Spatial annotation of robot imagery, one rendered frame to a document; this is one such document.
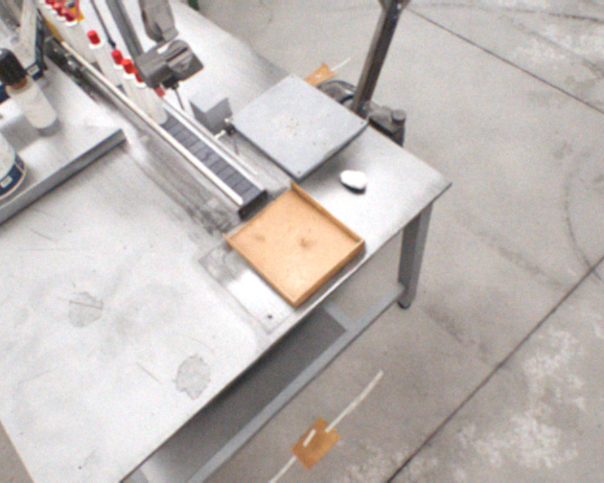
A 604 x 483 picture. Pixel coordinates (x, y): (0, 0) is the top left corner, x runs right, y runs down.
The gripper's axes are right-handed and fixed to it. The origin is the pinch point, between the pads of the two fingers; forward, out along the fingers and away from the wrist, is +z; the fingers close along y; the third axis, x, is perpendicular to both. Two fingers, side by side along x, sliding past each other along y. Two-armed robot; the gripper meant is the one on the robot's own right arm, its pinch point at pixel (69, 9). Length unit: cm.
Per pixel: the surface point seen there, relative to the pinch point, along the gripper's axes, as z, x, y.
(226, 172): 34, 6, 57
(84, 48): 25.8, 2.4, -21.0
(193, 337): 39, -31, 91
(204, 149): 33, 7, 44
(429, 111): 123, 139, 30
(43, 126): 28.4, -25.9, 0.2
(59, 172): 34.2, -31.1, 16.5
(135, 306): 38, -38, 72
